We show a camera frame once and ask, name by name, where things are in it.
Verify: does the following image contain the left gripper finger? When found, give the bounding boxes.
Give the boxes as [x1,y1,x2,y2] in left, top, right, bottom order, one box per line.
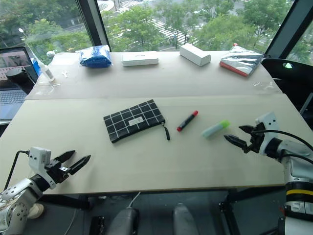
[56,150,76,163]
[67,154,92,176]

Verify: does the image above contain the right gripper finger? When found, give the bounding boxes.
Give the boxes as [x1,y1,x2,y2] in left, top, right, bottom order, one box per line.
[223,134,248,150]
[238,124,256,135]

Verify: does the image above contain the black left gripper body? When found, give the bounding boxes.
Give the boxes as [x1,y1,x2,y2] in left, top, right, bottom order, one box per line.
[45,159,71,184]

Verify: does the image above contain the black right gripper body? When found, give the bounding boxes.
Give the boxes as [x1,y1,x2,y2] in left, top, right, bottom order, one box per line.
[243,122,267,155]

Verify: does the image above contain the black white-grid pencil case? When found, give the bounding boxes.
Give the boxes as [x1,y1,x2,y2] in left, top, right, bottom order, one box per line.
[103,98,172,144]

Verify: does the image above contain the laptop computer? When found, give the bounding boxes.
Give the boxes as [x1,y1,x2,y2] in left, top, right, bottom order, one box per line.
[0,46,40,120]

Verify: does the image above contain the green highlighter pen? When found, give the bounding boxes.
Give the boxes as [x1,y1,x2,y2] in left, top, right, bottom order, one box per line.
[201,119,231,140]

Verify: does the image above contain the red black marker pen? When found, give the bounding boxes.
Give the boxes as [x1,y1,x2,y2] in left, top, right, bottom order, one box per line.
[176,110,200,133]

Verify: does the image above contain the small black block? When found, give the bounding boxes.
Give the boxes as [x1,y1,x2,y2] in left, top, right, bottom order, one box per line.
[89,215,106,235]

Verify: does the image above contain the wrapped grey red notebook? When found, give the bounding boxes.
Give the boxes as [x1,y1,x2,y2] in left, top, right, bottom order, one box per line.
[219,45,265,78]

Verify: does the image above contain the black device with green light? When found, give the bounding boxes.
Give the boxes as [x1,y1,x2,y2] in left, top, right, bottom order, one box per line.
[261,57,313,116]

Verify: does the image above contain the dark grey rounded shape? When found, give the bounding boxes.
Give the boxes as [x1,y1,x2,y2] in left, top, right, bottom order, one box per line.
[113,207,140,235]

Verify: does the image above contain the white squeeze bottle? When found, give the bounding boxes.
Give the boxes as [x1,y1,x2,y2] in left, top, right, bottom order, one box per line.
[36,61,55,83]

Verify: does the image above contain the white cardboard box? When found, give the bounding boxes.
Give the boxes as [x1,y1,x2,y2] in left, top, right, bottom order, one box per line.
[179,43,212,67]

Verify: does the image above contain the black cylindrical device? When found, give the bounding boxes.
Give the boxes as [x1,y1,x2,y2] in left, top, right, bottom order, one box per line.
[5,68,35,85]

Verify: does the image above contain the blue plastic packet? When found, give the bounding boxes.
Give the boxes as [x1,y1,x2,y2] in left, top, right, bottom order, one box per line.
[78,44,114,68]

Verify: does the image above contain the flat white box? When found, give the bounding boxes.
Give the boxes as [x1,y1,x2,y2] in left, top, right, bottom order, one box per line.
[121,51,159,67]

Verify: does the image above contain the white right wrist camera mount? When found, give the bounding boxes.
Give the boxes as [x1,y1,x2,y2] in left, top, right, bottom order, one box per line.
[254,112,280,156]

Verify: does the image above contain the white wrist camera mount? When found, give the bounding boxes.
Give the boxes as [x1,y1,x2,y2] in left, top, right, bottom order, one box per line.
[254,112,280,156]
[28,146,57,189]

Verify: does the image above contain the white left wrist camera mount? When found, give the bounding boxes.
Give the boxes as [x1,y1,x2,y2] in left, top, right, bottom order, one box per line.
[28,146,57,189]

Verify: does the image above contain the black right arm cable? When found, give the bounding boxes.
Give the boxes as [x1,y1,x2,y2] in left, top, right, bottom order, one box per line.
[251,129,313,165]

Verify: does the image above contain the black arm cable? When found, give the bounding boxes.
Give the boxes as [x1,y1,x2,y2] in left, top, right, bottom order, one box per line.
[3,149,30,191]
[251,129,313,165]

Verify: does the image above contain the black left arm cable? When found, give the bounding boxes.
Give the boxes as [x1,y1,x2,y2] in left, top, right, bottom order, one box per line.
[3,149,30,191]

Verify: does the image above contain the white cable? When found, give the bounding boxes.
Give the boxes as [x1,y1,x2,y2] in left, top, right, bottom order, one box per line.
[128,191,142,210]

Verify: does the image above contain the black window frame post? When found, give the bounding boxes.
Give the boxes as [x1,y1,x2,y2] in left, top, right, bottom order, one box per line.
[75,0,111,52]
[264,0,313,57]

